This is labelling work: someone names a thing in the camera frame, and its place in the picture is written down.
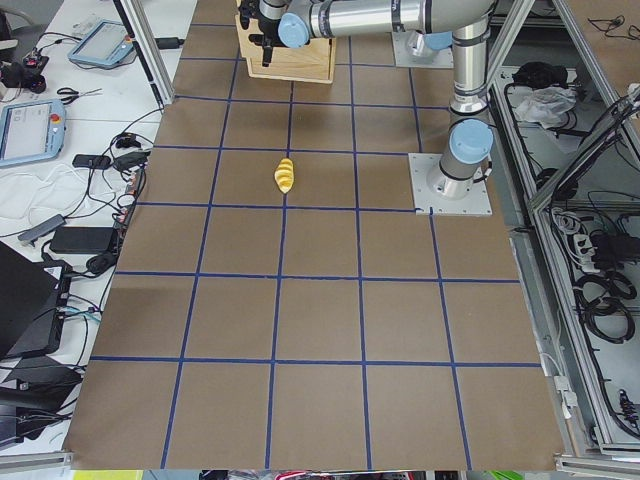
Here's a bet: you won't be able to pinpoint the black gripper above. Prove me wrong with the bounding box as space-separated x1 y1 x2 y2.
239 0 280 67

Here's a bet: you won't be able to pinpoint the wooden drawer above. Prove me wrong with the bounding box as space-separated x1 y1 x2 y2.
236 1 312 54

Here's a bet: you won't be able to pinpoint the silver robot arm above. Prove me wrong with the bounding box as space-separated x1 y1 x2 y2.
406 31 453 58
238 0 496 200

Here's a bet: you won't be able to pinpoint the wooden drawer cabinet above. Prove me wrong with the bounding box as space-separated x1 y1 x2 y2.
239 38 336 84

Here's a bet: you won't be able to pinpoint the toy bread loaf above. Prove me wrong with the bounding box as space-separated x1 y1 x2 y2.
274 158 295 195

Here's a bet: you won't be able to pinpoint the blue teach pendant far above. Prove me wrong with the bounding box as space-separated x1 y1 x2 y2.
67 20 134 69

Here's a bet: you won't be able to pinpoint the blue teach pendant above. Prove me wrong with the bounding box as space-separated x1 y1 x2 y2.
1 99 66 168
67 20 134 69

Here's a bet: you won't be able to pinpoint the black scissors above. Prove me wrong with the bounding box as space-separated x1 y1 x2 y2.
56 87 103 105

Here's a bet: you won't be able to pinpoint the blue teach pendant near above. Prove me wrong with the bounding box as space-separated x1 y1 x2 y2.
1 99 66 168

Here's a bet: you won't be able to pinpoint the black power adapter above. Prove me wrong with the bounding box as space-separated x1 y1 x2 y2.
50 226 115 254

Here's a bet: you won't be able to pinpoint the white crumpled cloth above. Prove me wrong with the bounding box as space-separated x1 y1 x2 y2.
514 86 577 129

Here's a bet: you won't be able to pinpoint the black laptop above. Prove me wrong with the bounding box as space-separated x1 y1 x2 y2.
1 244 71 360

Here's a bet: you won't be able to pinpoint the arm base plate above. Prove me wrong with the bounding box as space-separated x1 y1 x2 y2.
392 31 453 69
408 153 492 217

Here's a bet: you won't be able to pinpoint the aluminium frame post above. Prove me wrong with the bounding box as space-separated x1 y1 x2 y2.
113 0 175 109

